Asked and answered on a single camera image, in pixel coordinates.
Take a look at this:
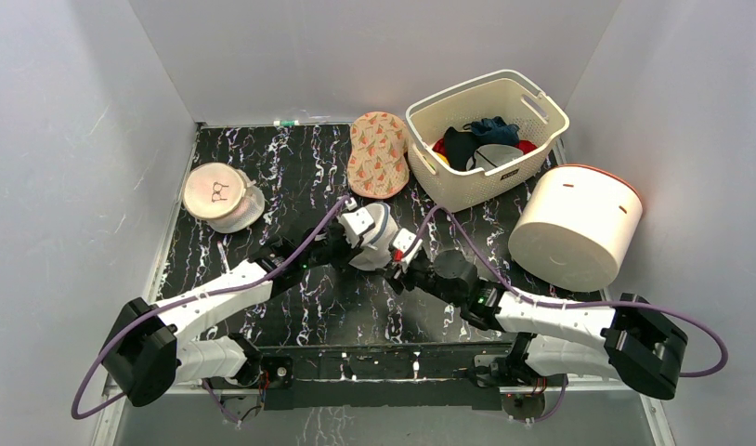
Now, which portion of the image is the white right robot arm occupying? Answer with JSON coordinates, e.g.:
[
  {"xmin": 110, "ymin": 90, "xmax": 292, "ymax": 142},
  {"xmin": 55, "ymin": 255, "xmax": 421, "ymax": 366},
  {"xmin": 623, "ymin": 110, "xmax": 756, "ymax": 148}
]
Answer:
[{"xmin": 385, "ymin": 248, "xmax": 688, "ymax": 400}]

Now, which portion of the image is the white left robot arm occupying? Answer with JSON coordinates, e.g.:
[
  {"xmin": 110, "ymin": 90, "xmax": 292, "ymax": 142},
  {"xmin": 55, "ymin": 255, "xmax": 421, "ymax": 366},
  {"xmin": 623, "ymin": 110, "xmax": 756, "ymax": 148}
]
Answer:
[{"xmin": 98, "ymin": 213, "xmax": 375, "ymax": 407}]

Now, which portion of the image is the floral padded laundry bag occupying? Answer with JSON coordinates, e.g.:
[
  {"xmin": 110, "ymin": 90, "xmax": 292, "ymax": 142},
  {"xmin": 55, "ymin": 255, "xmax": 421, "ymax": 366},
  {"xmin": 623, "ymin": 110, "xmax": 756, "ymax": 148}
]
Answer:
[{"xmin": 346, "ymin": 111, "xmax": 411, "ymax": 200}]

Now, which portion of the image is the cream perforated laundry basket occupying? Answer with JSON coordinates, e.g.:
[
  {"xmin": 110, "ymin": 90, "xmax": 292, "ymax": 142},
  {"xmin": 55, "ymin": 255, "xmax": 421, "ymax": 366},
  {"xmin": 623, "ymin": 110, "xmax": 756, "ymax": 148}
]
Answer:
[{"xmin": 405, "ymin": 70, "xmax": 570, "ymax": 212}]

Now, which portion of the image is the clothes pile in basket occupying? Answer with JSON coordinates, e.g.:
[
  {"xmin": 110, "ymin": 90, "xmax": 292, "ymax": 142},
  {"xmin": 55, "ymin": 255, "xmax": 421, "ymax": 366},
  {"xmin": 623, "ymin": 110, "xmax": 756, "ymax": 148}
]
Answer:
[{"xmin": 433, "ymin": 116, "xmax": 537, "ymax": 172}]

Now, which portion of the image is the white cylindrical drum container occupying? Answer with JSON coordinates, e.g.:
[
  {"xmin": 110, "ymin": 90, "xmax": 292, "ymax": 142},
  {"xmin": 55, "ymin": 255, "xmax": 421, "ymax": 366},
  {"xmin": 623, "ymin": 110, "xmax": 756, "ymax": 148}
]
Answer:
[{"xmin": 508, "ymin": 164, "xmax": 644, "ymax": 292}]

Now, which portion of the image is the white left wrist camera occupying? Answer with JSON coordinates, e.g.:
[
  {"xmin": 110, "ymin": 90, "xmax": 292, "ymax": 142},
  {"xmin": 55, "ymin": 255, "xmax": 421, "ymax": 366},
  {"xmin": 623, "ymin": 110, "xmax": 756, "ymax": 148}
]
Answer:
[{"xmin": 338, "ymin": 207, "xmax": 375, "ymax": 248}]

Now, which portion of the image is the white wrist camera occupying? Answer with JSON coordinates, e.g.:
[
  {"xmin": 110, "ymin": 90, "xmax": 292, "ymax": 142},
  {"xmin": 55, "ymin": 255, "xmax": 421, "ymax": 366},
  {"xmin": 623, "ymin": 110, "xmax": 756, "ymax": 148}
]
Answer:
[
  {"xmin": 390, "ymin": 228, "xmax": 422, "ymax": 272},
  {"xmin": 338, "ymin": 207, "xmax": 375, "ymax": 248}
]

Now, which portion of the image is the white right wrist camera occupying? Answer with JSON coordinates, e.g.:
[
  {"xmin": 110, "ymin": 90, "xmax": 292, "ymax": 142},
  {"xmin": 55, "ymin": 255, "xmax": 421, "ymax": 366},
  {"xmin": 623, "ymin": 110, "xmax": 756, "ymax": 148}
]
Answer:
[{"xmin": 390, "ymin": 228, "xmax": 422, "ymax": 272}]

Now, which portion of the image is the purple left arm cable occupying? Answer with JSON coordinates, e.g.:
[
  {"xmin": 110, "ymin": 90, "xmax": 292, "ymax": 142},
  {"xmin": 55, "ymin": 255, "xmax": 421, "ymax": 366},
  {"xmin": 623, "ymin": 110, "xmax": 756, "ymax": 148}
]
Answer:
[{"xmin": 70, "ymin": 195, "xmax": 351, "ymax": 421}]

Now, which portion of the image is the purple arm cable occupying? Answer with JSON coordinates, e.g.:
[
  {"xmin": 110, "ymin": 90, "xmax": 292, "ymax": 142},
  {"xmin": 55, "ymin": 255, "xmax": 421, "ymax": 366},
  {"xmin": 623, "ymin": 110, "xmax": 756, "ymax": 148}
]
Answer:
[
  {"xmin": 70, "ymin": 195, "xmax": 351, "ymax": 421},
  {"xmin": 411, "ymin": 204, "xmax": 730, "ymax": 378}
]

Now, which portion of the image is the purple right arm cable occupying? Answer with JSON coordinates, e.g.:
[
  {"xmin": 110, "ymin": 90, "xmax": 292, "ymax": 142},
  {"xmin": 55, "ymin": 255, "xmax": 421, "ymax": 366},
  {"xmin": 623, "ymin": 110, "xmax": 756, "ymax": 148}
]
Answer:
[{"xmin": 411, "ymin": 204, "xmax": 730, "ymax": 378}]

